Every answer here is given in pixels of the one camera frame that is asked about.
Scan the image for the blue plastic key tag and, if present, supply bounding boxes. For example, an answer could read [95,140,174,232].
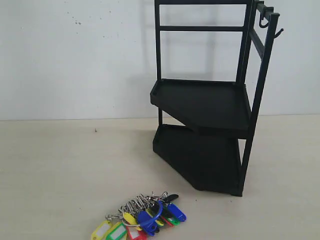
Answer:
[139,200,163,227]

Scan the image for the bunch of coloured key tags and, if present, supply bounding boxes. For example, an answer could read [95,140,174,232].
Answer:
[90,191,187,240]

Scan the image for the black two-tier metal rack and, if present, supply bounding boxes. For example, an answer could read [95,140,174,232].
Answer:
[150,0,280,197]

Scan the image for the black curved lever handle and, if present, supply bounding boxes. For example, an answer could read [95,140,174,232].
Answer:
[258,13,269,29]
[273,28,284,39]

